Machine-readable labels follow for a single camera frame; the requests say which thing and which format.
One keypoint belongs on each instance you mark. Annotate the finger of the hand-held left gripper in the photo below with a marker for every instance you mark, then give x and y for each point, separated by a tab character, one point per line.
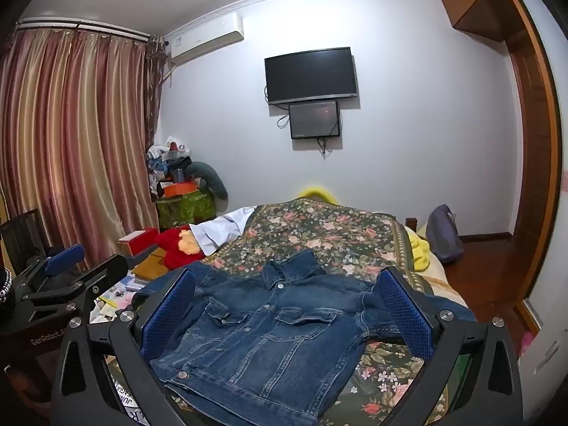
104	275
64	259

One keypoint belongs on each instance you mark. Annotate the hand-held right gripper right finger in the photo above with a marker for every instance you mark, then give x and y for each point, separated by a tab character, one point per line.
406	315

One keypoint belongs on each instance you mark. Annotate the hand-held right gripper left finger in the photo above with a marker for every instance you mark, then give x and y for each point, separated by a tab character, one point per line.
171	315

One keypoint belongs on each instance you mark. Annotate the blue denim jacket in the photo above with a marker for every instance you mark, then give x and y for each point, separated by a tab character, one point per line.
275	333

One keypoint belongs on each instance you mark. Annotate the pile of scattered papers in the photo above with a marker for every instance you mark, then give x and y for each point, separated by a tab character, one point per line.
113	299

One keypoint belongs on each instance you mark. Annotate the red flat box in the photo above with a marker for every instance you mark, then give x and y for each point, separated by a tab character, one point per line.
137	240

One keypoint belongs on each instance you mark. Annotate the black chair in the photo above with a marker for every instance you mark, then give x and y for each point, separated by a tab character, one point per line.
22	235

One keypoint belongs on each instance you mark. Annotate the cream printed blanket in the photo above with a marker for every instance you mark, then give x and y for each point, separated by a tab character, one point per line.
443	282

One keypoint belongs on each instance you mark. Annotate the yellow blanket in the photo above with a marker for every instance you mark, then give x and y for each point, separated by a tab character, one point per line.
419	250

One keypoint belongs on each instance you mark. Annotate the red plush toy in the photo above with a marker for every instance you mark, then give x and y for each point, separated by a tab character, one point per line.
175	248

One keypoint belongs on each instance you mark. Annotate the grey purple backpack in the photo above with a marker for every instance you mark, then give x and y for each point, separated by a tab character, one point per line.
443	235

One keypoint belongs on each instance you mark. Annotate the white cloth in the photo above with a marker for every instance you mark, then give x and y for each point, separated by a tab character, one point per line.
222	228

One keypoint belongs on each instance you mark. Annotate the orange box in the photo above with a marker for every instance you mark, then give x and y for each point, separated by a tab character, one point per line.
179	189

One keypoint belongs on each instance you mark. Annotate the striped pink curtain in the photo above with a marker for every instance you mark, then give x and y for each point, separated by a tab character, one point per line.
66	142

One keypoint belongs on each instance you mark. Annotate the pink cloth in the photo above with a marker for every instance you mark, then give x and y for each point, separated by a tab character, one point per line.
526	341

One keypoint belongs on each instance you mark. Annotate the pile of mixed clutter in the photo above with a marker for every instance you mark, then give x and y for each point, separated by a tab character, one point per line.
166	164

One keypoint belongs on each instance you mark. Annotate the dark floral bedspread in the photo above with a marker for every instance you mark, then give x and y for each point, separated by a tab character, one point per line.
310	230

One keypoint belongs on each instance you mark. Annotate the grey neck pillow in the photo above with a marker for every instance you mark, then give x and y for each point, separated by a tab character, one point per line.
211	175

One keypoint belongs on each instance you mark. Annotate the yellow fluffy pillow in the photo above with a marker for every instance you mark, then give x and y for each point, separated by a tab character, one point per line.
317	191

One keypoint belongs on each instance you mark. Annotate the white air conditioner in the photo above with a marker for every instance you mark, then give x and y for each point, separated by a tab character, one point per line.
206	37

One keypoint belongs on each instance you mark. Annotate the wooden bed post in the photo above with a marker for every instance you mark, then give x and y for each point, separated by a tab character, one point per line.
411	222

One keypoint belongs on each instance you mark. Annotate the small black wall monitor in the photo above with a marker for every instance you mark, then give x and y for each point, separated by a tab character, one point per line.
314	120

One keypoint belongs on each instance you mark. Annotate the wooden door frame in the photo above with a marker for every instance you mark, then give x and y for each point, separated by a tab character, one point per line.
539	142

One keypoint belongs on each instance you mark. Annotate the white curtain rail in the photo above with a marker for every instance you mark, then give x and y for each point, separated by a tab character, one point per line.
84	27

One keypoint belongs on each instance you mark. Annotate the black wall television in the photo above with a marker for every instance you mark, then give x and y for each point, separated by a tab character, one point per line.
310	73

